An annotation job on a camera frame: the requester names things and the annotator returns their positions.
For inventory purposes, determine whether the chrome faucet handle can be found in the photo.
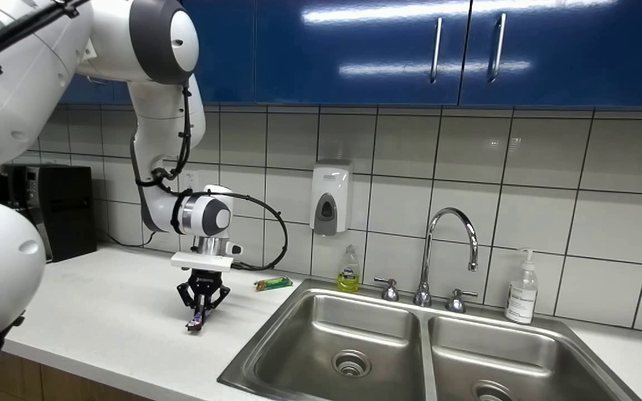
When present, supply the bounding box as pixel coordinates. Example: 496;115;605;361
375;276;404;303
443;288;480;314

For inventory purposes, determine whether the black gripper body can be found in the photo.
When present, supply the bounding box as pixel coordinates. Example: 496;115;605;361
185;266;223;295

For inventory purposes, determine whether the black power cord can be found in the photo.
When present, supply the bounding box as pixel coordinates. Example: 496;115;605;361
96;230;151;251

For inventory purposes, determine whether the white wall soap dispenser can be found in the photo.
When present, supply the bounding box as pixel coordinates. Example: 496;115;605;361
310;163;354;237

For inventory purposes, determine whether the clear pump soap bottle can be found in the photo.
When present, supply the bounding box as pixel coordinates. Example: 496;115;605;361
504;246;541;324

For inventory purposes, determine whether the chrome gooseneck faucet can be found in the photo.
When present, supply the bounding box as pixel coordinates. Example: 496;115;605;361
410;204;481;309

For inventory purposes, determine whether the stainless steel double sink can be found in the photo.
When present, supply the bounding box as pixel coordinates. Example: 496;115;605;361
216;279;642;401

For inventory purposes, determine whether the sink drain strainer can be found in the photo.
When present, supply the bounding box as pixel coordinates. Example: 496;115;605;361
331;348;375;380
471;377;517;401

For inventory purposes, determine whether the blue cabinet door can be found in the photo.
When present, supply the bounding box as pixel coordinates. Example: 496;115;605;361
458;0;642;114
180;0;472;109
61;73;138;106

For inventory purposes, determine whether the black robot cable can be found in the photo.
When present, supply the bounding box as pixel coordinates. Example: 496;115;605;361
129;75;292;273

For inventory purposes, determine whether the black countertop appliance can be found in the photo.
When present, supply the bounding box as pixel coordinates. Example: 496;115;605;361
0;163;100;263

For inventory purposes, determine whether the dark snack pack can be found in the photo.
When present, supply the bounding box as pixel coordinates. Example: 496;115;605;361
184;309;210;333

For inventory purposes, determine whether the green dish soap bottle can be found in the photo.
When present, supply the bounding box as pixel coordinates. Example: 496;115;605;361
334;242;365;294

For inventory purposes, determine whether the wooden base cabinet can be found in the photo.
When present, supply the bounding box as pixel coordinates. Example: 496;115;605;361
0;349;151;401

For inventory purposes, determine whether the silver cabinet handle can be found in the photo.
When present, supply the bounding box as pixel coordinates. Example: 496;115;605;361
428;14;447;86
486;11;511;86

